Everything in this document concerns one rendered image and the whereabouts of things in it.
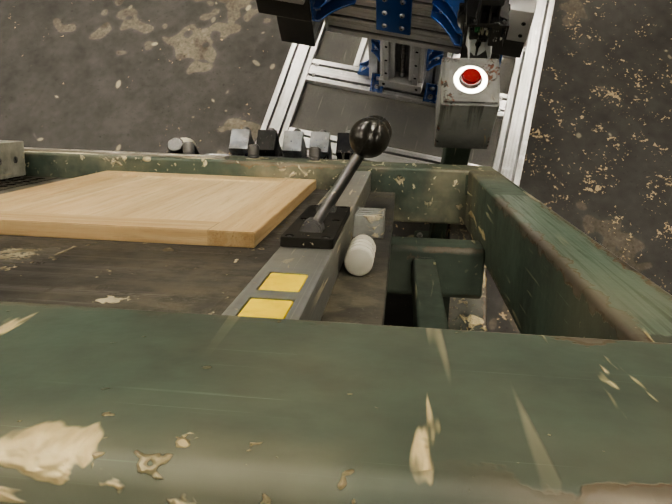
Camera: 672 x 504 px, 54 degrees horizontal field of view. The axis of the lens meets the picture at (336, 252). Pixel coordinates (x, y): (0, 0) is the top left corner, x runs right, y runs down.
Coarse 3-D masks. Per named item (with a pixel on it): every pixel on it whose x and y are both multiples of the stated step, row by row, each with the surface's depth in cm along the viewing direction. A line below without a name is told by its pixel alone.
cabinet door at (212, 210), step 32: (32, 192) 103; (64, 192) 106; (96, 192) 107; (128, 192) 108; (160, 192) 110; (192, 192) 111; (224, 192) 112; (256, 192) 113; (288, 192) 112; (0, 224) 81; (32, 224) 80; (64, 224) 80; (96, 224) 79; (128, 224) 80; (160, 224) 81; (192, 224) 81; (224, 224) 82; (256, 224) 83
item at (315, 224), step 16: (352, 128) 61; (368, 128) 60; (384, 128) 60; (352, 144) 61; (368, 144) 60; (384, 144) 61; (352, 160) 62; (336, 192) 63; (320, 208) 63; (304, 224) 63; (320, 224) 63
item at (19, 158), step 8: (0, 144) 129; (8, 144) 131; (16, 144) 134; (0, 152) 129; (8, 152) 131; (16, 152) 134; (0, 160) 129; (8, 160) 131; (16, 160) 134; (24, 160) 137; (0, 168) 129; (8, 168) 132; (16, 168) 134; (24, 168) 137; (0, 176) 129; (8, 176) 132; (16, 176) 135
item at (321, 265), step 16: (368, 176) 122; (352, 192) 99; (368, 192) 124; (352, 208) 84; (352, 224) 84; (272, 256) 57; (288, 256) 57; (304, 256) 57; (320, 256) 58; (336, 256) 64; (272, 272) 52; (288, 272) 52; (304, 272) 52; (320, 272) 52; (336, 272) 65; (256, 288) 47; (304, 288) 48; (320, 288) 51; (240, 304) 43; (304, 304) 44; (320, 304) 52
